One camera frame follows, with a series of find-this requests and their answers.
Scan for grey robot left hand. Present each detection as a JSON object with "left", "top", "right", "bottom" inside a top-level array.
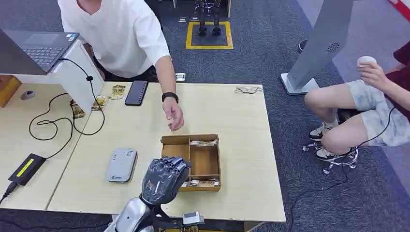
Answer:
[{"left": 141, "top": 156, "right": 191, "bottom": 206}]

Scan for person's hand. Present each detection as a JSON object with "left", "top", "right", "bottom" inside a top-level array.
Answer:
[{"left": 162, "top": 96, "right": 185, "bottom": 132}]

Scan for grey card reader device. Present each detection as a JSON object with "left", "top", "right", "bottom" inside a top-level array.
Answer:
[{"left": 105, "top": 147, "right": 138, "bottom": 184}]

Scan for black wrist watch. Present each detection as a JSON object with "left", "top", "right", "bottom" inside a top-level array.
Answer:
[{"left": 161, "top": 92, "right": 180, "bottom": 104}]

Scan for card stack with yellow edges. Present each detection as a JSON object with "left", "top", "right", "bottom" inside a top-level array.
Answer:
[{"left": 180, "top": 179, "right": 221, "bottom": 189}]

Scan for card stack with pale edges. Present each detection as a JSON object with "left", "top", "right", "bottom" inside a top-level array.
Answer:
[{"left": 190, "top": 139, "right": 219, "bottom": 147}]

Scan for black smartphone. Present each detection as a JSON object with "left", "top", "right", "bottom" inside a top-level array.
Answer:
[{"left": 124, "top": 80, "right": 149, "bottom": 107}]

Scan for wooden card box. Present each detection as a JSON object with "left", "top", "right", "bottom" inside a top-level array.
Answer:
[{"left": 161, "top": 133, "right": 221, "bottom": 192}]

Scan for person in white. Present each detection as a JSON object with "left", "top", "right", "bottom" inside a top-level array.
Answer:
[{"left": 58, "top": 0, "right": 171, "bottom": 83}]

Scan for dark yellow printed card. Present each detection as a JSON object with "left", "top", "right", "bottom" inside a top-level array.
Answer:
[{"left": 70, "top": 99, "right": 86, "bottom": 119}]

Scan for black standing robot legs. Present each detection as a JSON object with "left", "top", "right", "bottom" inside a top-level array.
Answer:
[{"left": 194, "top": 0, "right": 222, "bottom": 36}]

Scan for white laptop stand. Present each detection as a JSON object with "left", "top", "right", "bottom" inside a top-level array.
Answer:
[{"left": 13, "top": 40, "right": 105, "bottom": 115}]

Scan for black power adapter yellow label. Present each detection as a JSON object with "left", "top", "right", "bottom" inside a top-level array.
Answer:
[{"left": 8, "top": 153, "right": 47, "bottom": 187}]

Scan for dark grey laptop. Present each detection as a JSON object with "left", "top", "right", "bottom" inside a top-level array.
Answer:
[{"left": 0, "top": 28, "right": 80, "bottom": 76}]

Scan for grey slanted pillar stand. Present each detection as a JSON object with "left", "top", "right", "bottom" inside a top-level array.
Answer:
[{"left": 280, "top": 0, "right": 354, "bottom": 96}]

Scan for brown wooden box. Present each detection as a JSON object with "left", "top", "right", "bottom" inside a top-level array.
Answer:
[{"left": 0, "top": 75, "right": 22, "bottom": 108}]

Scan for chrome swivel stool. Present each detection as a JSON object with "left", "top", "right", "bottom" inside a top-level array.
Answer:
[{"left": 302, "top": 109, "right": 359, "bottom": 175}]

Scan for seated person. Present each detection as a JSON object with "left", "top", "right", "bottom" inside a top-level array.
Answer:
[{"left": 303, "top": 40, "right": 410, "bottom": 162}]

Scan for pale rounded handheld object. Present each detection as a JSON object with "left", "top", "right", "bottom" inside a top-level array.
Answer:
[{"left": 356, "top": 56, "right": 378, "bottom": 68}]

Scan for seated person's hand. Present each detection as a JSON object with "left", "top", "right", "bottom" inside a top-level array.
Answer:
[{"left": 356, "top": 62, "right": 391, "bottom": 91}]

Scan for red floor strip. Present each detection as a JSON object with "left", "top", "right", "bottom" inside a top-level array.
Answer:
[{"left": 389, "top": 0, "right": 410, "bottom": 22}]

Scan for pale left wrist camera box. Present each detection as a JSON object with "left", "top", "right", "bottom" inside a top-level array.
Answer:
[{"left": 182, "top": 211, "right": 205, "bottom": 227}]

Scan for thin wire glasses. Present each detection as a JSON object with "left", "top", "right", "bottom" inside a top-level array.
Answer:
[{"left": 234, "top": 86, "right": 264, "bottom": 95}]

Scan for black laptop power cable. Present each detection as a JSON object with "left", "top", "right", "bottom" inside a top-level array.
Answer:
[{"left": 29, "top": 58, "right": 106, "bottom": 160}]

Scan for black adapter mains cable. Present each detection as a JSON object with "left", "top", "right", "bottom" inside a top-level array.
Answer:
[{"left": 0, "top": 182, "right": 18, "bottom": 205}]

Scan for black floor cable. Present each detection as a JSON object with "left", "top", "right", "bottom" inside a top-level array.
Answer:
[{"left": 288, "top": 107, "right": 396, "bottom": 232}]

